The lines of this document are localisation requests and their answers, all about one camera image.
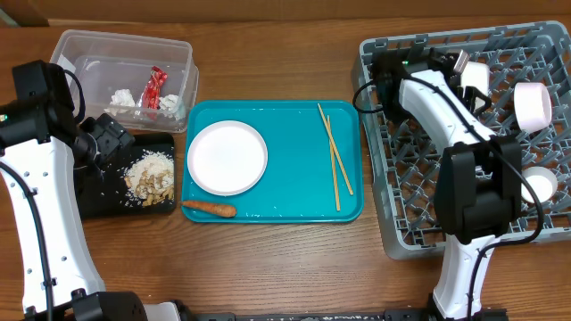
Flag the orange carrot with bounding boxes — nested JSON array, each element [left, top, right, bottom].
[[181, 200, 237, 218]]

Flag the large white bowl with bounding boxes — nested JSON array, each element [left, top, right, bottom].
[[514, 82, 552, 133]]

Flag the grey dishwasher rack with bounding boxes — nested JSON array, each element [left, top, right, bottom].
[[353, 21, 570, 259]]

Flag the small white cup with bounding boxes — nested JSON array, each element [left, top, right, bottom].
[[522, 166, 558, 202]]

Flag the right wooden chopstick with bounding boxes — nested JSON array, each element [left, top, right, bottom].
[[317, 103, 354, 195]]

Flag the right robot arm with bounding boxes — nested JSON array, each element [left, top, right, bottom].
[[369, 49, 522, 320]]

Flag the white bowl with food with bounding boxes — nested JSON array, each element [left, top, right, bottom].
[[459, 62, 490, 104]]

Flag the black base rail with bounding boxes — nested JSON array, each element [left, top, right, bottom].
[[194, 309, 424, 321]]

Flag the rice and food scraps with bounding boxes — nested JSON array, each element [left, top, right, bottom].
[[120, 150, 175, 208]]

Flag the white tissue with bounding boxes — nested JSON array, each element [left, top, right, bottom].
[[104, 89, 136, 116], [159, 95, 184, 120]]

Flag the teal serving tray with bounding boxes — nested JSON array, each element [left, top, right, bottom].
[[181, 100, 364, 224]]

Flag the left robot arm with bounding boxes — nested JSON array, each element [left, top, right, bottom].
[[1, 60, 194, 320]]

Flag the white round plate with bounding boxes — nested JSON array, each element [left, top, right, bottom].
[[186, 120, 269, 196]]

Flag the clear plastic waste bin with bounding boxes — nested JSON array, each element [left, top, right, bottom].
[[50, 29, 199, 133]]

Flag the black food waste tray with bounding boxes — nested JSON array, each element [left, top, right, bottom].
[[77, 133, 177, 219]]

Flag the red snack wrapper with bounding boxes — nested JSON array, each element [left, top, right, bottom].
[[141, 66, 169, 110]]

